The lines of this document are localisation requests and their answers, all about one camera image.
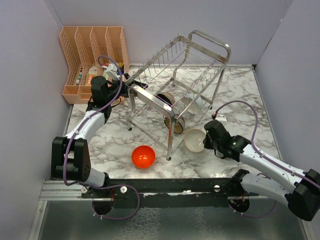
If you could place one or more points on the black bowl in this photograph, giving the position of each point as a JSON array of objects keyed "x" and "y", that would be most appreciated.
[{"x": 167, "y": 98}]

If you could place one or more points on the red bowl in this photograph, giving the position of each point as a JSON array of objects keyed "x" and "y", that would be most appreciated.
[{"x": 143, "y": 156}]

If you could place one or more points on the dark patterned cream-inside bowl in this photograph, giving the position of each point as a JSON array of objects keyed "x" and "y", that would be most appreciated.
[{"x": 179, "y": 126}]

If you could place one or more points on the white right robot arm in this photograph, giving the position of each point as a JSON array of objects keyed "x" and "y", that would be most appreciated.
[{"x": 295, "y": 188}]

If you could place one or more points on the white bowl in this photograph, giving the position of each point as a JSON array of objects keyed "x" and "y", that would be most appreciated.
[{"x": 195, "y": 106}]

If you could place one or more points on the beige speckled bowl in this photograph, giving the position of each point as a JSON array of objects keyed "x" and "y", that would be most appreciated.
[{"x": 193, "y": 140}]

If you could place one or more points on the orange white packet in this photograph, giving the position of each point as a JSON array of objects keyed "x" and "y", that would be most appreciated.
[{"x": 92, "y": 72}]

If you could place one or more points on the black aluminium frame rail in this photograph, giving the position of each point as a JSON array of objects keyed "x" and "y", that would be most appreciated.
[{"x": 169, "y": 193}]

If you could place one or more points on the peach plastic file organizer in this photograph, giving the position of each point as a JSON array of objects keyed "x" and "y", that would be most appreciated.
[{"x": 82, "y": 45}]

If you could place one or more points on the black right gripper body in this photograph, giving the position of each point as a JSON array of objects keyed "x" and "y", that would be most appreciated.
[{"x": 211, "y": 144}]

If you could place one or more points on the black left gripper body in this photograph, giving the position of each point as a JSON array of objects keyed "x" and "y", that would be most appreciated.
[{"x": 114, "y": 89}]

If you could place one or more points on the small green white tube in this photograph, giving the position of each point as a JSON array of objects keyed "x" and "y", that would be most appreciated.
[{"x": 79, "y": 78}]

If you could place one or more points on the steel wire dish rack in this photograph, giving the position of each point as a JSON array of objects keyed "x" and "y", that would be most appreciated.
[{"x": 193, "y": 64}]

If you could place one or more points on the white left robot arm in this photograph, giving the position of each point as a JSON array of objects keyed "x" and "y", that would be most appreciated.
[{"x": 70, "y": 157}]

